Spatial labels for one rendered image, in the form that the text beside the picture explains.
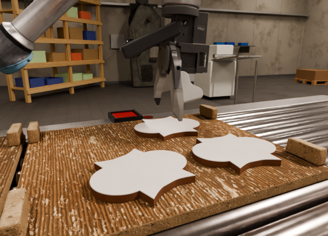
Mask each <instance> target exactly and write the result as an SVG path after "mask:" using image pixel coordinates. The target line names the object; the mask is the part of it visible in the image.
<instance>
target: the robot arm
mask: <svg viewBox="0 0 328 236"><path fill-rule="evenodd" d="M78 1H79V0H34V1H33V2H32V3H31V4H30V5H29V6H28V7H27V8H26V9H24V10H23V11H22V12H21V13H20V14H19V15H18V16H17V17H16V18H15V19H14V20H13V21H12V22H2V23H1V24H0V72H2V73H4V74H13V73H16V72H18V71H19V70H21V69H22V68H24V67H25V66H26V65H27V64H28V62H30V61H31V60H32V58H33V53H32V51H33V50H34V42H35V41H36V40H37V39H38V38H39V37H40V36H41V35H42V34H43V33H44V32H46V31H47V30H48V29H49V28H50V27H51V26H52V25H53V24H54V23H55V22H56V21H57V20H58V19H59V18H61V17H62V16H63V15H64V14H65V13H66V12H67V11H68V10H69V9H70V8H71V7H72V6H73V5H74V4H76V3H77V2H78ZM161 7H162V11H161V16H162V17H164V18H168V19H171V22H170V24H167V25H165V26H163V27H161V28H159V29H157V30H155V31H153V32H151V33H148V34H146V35H144V36H142V37H140V38H138V39H128V40H126V41H125V42H124V43H123V46H122V47H120V52H121V54H122V56H123V58H125V59H136V58H138V57H139V56H140V55H141V53H142V52H144V51H146V50H148V49H150V48H152V47H154V46H156V45H158V44H160V45H161V46H160V47H159V50H158V58H157V62H156V68H155V78H154V80H155V81H154V100H155V102H156V104H157V105H159V104H160V100H161V94H162V92H166V91H170V92H171V102H172V112H173V114H174V115H175V116H176V118H177V119H178V121H182V120H183V111H184V104H185V103H188V102H192V101H195V100H198V99H201V98H202V96H203V91H202V89H201V88H200V87H197V86H195V85H193V84H192V83H191V82H190V78H189V75H188V74H196V73H207V67H208V57H209V46H210V45H206V33H207V22H208V13H205V12H199V8H200V7H201V0H161ZM205 55H206V63H205ZM204 64H205V67H204Z"/></svg>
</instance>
